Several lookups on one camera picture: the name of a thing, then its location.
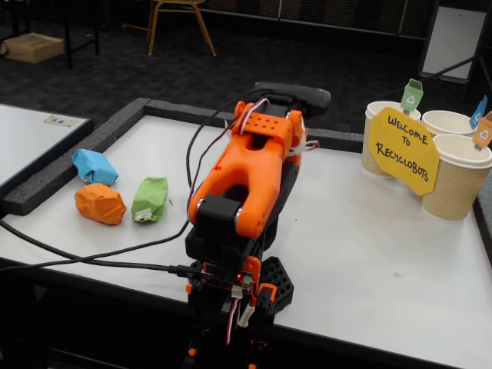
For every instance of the green recycling bin tag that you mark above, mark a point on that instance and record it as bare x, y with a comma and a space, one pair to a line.
411, 98

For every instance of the paper cup with green tag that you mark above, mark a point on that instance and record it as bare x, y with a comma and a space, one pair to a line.
371, 169

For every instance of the black metal table frame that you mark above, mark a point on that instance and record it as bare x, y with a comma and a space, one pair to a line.
68, 46

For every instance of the blue paper wad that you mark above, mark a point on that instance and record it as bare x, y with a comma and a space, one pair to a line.
96, 165

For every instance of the green paper wad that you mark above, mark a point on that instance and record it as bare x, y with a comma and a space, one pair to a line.
150, 196

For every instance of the upright white panel black frame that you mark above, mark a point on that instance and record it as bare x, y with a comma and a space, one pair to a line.
453, 38

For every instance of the paper cup with orange tag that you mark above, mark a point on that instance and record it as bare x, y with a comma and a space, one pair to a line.
449, 192

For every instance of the small paper label sticker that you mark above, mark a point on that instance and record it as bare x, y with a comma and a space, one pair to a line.
61, 121

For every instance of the paper cup with blue tag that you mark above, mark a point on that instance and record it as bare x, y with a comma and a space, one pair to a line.
446, 121

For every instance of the yellow handwritten welcome sign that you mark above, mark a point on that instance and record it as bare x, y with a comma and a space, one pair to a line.
403, 153

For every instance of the orange recycling bin tag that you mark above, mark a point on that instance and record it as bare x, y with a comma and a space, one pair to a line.
485, 132

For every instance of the black webcam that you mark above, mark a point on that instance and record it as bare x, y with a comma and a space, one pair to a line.
307, 98

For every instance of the orange paper wad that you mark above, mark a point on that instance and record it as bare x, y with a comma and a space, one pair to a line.
100, 203

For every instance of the black foam border strip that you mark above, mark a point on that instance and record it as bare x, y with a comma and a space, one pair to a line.
334, 140
57, 173
173, 109
485, 215

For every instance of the controller board in orange holder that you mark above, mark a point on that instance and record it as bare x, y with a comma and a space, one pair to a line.
215, 274

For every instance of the white masking tape wrap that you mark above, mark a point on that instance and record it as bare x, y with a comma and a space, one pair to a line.
303, 134

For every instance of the blue recycling bin tag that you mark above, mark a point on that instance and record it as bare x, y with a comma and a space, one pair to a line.
477, 115

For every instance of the brown cardboard box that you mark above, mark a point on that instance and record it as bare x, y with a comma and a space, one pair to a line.
32, 48

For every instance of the black robot base with clamp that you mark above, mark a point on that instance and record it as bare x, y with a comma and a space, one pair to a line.
276, 280

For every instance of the orange and black robot arm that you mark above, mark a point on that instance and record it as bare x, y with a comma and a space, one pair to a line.
238, 165

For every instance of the black framed white board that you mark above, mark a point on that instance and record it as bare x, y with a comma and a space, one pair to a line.
30, 142

